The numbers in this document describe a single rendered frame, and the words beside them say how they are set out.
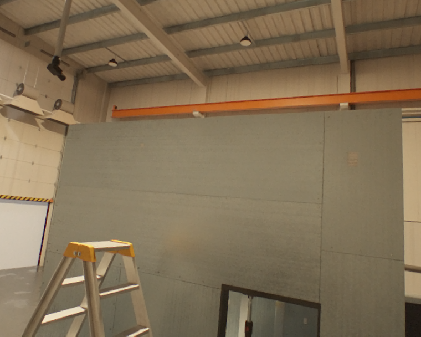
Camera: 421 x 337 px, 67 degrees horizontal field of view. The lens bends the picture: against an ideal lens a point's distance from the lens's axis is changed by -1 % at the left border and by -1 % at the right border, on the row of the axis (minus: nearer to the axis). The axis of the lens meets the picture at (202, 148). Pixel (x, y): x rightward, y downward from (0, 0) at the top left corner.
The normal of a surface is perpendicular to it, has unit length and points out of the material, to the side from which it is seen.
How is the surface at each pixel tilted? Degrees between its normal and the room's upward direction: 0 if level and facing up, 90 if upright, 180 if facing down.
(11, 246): 90
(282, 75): 90
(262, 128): 90
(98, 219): 90
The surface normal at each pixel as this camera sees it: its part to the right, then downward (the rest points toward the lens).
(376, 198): -0.45, -0.21
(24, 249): 0.89, 0.00
